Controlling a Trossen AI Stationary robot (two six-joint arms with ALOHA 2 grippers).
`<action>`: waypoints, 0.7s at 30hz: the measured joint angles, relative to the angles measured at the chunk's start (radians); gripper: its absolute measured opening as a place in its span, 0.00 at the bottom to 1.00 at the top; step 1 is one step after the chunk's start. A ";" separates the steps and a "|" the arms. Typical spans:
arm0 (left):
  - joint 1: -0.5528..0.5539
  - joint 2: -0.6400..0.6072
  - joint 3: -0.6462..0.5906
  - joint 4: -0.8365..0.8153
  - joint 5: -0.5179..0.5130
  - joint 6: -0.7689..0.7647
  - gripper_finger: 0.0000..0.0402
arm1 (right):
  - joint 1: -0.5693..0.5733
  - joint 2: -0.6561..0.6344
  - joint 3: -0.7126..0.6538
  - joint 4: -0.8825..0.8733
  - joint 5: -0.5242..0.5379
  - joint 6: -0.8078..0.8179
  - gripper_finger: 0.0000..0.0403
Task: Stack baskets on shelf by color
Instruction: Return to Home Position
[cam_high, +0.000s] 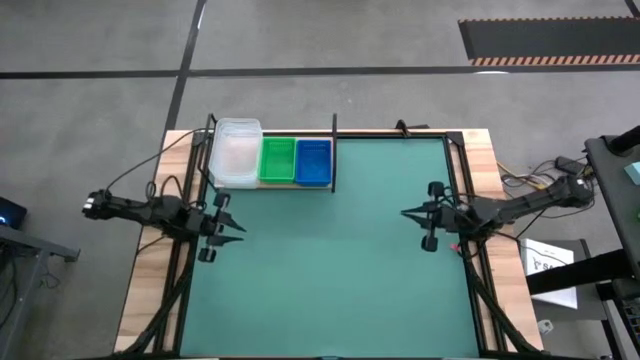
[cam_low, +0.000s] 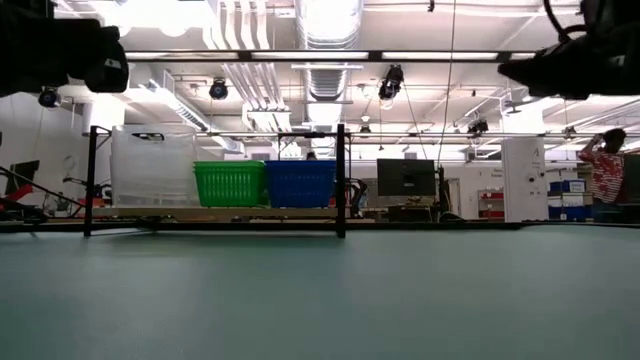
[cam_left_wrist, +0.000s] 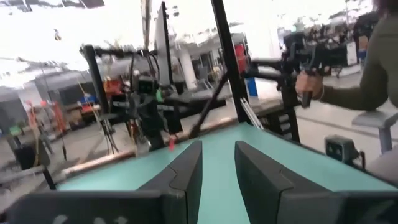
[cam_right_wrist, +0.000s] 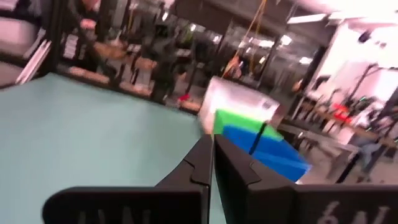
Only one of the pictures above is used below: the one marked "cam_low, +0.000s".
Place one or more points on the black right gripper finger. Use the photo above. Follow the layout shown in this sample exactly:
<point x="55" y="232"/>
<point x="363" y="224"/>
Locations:
<point x="545" y="70"/>

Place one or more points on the clear plastic bin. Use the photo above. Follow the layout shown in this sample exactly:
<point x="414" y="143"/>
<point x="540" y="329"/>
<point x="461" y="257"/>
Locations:
<point x="175" y="129"/>
<point x="155" y="190"/>
<point x="155" y="165"/>

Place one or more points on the green slotted plastic basket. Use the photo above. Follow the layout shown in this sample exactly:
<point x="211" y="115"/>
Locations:
<point x="230" y="163"/>
<point x="230" y="167"/>
<point x="230" y="190"/>

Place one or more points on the blue slotted plastic basket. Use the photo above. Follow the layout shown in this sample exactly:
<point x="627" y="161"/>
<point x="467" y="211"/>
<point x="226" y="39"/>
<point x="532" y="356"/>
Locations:
<point x="300" y="162"/>
<point x="300" y="190"/>
<point x="300" y="166"/>

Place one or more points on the wooden shelf board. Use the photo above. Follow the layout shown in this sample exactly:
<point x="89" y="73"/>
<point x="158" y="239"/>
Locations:
<point x="225" y="213"/>

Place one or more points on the black ceiling spotlight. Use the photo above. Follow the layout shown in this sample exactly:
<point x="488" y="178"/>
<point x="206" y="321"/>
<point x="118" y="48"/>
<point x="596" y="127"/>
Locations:
<point x="391" y="82"/>
<point x="49" y="97"/>
<point x="218" y="89"/>
<point x="477" y="126"/>

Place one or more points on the person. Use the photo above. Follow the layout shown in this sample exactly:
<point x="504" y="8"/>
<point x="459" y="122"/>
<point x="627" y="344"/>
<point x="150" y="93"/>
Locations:
<point x="607" y="175"/>

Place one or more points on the blue storage crate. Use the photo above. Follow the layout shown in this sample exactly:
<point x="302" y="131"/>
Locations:
<point x="567" y="209"/>
<point x="567" y="186"/>

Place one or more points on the grey horizontal pipe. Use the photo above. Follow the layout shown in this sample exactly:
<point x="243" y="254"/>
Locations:
<point x="425" y="135"/>

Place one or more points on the red drawer cabinet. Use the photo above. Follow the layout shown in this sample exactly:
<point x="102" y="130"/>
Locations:
<point x="492" y="196"/>

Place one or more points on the red and black machine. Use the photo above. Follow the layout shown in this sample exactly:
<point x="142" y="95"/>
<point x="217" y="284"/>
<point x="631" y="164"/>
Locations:
<point x="17" y="192"/>

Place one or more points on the black computer monitor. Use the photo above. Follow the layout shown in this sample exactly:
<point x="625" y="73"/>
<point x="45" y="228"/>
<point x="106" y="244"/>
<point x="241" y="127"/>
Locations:
<point x="406" y="177"/>

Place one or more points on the black overhead light bar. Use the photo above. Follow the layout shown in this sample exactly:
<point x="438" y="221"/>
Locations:
<point x="245" y="56"/>

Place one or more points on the green table mat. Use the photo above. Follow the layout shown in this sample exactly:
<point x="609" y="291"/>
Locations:
<point x="320" y="300"/>

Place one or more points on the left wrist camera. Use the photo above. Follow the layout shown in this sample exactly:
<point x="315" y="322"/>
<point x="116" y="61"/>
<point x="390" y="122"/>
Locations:
<point x="25" y="9"/>

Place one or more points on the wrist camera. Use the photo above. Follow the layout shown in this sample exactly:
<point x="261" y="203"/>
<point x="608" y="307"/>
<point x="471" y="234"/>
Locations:
<point x="610" y="12"/>
<point x="25" y="9"/>

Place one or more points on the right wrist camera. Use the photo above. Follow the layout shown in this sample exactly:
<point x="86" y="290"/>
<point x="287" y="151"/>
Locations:
<point x="610" y="12"/>

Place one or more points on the black aluminium table frame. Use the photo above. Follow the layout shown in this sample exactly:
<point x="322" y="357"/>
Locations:
<point x="450" y="225"/>

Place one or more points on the silver ribbed ventilation duct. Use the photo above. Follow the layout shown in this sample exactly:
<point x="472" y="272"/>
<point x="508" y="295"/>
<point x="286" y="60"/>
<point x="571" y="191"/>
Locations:
<point x="327" y="80"/>

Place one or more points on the black metal shelf frame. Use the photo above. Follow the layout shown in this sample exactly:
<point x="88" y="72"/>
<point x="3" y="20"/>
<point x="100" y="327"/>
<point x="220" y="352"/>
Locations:
<point x="341" y="180"/>

